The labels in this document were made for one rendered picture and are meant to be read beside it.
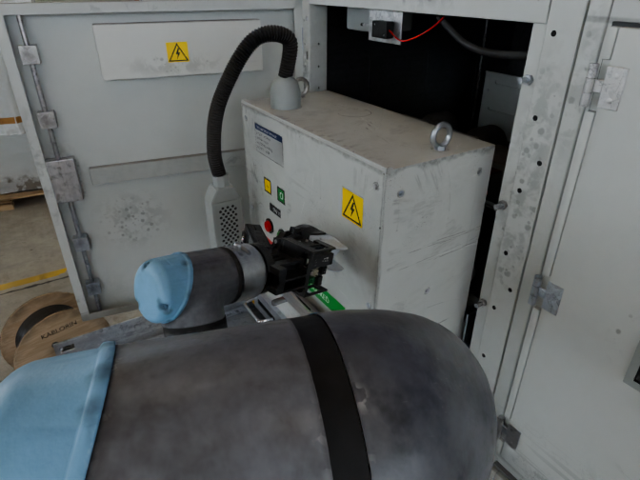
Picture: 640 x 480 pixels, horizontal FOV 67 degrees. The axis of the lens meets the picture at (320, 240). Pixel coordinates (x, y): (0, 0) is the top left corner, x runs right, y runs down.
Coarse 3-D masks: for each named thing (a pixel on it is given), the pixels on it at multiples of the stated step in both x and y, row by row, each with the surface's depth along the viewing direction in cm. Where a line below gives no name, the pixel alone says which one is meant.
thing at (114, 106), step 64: (192, 0) 101; (256, 0) 105; (64, 64) 100; (128, 64) 102; (192, 64) 106; (256, 64) 112; (64, 128) 105; (128, 128) 110; (192, 128) 115; (64, 192) 109; (128, 192) 117; (192, 192) 123; (64, 256) 115; (128, 256) 124
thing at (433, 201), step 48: (336, 96) 106; (336, 144) 75; (384, 144) 76; (480, 144) 76; (384, 192) 68; (432, 192) 73; (480, 192) 79; (384, 240) 72; (432, 240) 78; (384, 288) 76; (432, 288) 83
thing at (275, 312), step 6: (264, 294) 120; (258, 300) 123; (264, 300) 119; (270, 300) 118; (258, 306) 123; (264, 306) 120; (270, 306) 116; (264, 312) 121; (270, 312) 117; (276, 312) 114; (276, 318) 114; (282, 318) 112
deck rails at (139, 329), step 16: (240, 304) 129; (128, 320) 113; (144, 320) 115; (80, 336) 108; (96, 336) 110; (112, 336) 112; (128, 336) 114; (144, 336) 117; (160, 336) 118; (64, 352) 107
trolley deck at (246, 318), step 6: (246, 312) 127; (258, 312) 127; (228, 318) 124; (234, 318) 124; (240, 318) 124; (246, 318) 124; (252, 318) 124; (258, 318) 124; (264, 318) 124; (228, 324) 122; (234, 324) 122; (240, 324) 122; (246, 324) 122
